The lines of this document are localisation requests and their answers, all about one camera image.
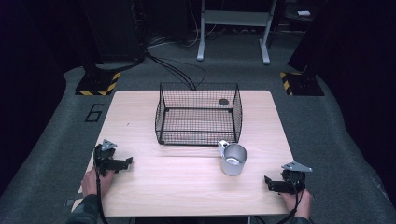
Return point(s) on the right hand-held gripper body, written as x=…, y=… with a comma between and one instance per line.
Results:
x=294, y=179

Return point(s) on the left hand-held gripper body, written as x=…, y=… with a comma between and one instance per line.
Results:
x=105, y=153

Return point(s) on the person's right hand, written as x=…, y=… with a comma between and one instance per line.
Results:
x=299, y=203

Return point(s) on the person's left hand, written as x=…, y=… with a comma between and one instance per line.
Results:
x=89, y=183

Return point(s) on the silver metal cup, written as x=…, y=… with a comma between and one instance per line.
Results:
x=232, y=163

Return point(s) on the black base with striped tape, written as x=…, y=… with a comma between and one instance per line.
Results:
x=96, y=84
x=303, y=85

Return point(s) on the dark round table grommet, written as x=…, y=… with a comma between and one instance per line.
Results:
x=223, y=101

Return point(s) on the black cabinet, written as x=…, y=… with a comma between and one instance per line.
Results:
x=112, y=29

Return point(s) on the small white box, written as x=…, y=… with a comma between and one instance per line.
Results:
x=303, y=13

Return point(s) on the white metal stand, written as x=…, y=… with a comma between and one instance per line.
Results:
x=236, y=18

